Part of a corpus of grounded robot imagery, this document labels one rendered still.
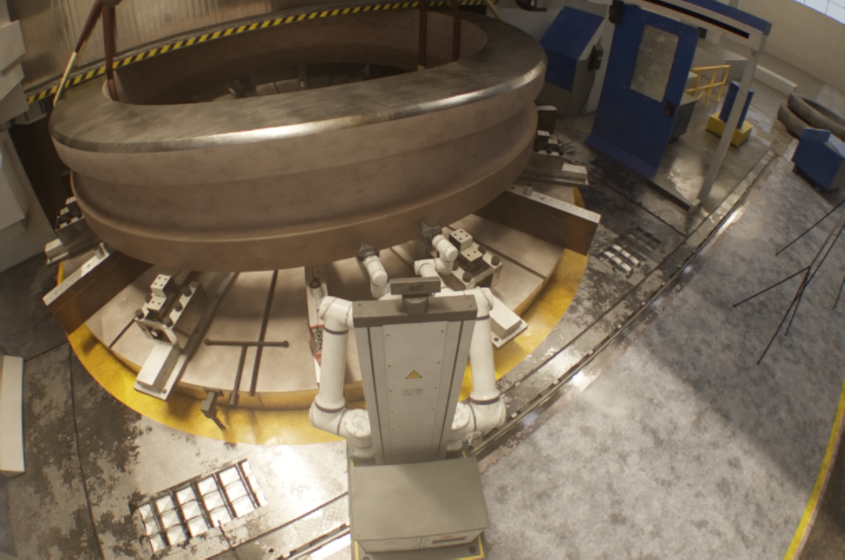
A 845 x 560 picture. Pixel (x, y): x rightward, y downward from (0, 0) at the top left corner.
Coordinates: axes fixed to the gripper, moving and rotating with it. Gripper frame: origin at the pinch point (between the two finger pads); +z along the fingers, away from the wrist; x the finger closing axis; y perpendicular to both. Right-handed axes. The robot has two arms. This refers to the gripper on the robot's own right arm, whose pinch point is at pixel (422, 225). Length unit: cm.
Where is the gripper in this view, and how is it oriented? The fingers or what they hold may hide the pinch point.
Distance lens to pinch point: 264.6
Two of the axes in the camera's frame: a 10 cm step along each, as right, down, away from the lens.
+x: 8.4, -3.3, 4.3
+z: -5.5, -5.6, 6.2
